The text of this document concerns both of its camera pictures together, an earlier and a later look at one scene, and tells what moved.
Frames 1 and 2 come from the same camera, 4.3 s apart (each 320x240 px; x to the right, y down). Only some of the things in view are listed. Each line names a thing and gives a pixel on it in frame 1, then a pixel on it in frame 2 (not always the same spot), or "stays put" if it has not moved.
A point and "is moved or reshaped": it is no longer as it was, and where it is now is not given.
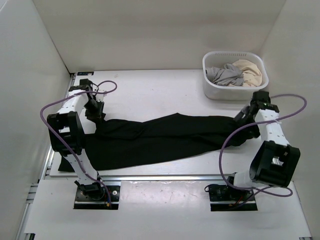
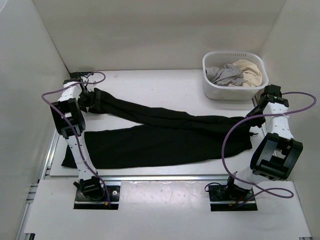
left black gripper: [97, 115] -> [91, 103]
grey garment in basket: [229, 75] stays put
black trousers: [113, 142] is moved or reshaped
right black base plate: [223, 198] stays put
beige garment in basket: [252, 73] stays put
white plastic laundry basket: [234, 75] stays put
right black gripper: [244, 112] -> [258, 123]
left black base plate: [109, 200] stays put
